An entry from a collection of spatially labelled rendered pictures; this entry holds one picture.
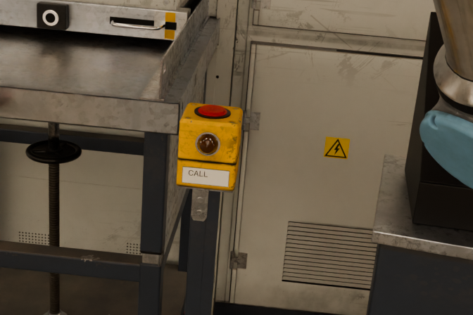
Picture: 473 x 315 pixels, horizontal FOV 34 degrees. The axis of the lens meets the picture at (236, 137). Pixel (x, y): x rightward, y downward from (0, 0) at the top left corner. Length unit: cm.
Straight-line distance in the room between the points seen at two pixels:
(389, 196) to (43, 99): 58
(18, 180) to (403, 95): 103
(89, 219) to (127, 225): 10
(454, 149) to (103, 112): 60
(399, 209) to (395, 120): 79
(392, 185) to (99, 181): 102
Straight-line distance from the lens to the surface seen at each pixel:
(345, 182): 203
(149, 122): 129
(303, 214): 206
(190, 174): 106
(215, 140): 103
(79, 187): 213
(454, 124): 90
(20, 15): 166
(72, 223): 218
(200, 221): 111
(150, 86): 134
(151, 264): 142
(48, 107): 132
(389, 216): 118
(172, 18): 159
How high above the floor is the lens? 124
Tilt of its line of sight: 20 degrees down
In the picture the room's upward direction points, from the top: 5 degrees clockwise
